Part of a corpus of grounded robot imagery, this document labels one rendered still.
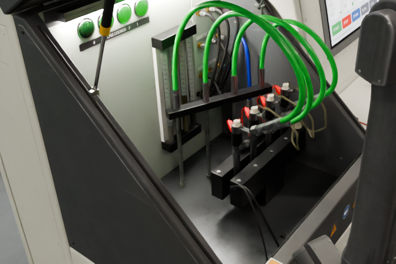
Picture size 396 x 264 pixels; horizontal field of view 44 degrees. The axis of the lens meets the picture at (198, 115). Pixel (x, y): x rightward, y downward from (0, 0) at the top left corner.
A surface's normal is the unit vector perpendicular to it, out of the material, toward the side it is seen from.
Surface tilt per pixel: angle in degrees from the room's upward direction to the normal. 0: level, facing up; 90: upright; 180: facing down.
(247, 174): 0
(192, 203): 0
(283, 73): 90
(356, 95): 0
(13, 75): 90
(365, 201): 90
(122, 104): 90
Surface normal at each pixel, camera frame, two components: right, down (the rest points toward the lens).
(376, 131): -0.91, 0.25
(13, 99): -0.63, 0.42
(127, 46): 0.78, 0.29
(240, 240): -0.04, -0.86
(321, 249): 0.14, -0.63
